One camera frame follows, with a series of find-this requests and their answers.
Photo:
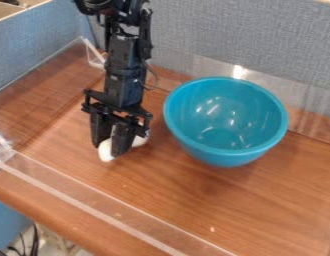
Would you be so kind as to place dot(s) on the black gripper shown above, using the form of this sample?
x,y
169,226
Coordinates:
x,y
114,108

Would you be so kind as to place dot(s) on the white mushroom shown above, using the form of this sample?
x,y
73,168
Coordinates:
x,y
105,147

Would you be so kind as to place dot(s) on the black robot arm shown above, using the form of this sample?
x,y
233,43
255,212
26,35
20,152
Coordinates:
x,y
125,20

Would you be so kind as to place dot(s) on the blue plastic bowl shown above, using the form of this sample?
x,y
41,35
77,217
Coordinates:
x,y
225,120

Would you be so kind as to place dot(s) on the clear acrylic front barrier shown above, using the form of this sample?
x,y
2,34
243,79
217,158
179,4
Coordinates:
x,y
164,236

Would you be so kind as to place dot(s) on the clear acrylic barrier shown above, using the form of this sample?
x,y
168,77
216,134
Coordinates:
x,y
164,236
306,101

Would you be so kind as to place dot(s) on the clear acrylic back barrier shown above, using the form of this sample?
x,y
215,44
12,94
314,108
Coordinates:
x,y
306,101

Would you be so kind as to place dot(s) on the clear acrylic corner bracket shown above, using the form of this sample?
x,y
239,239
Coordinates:
x,y
96,58

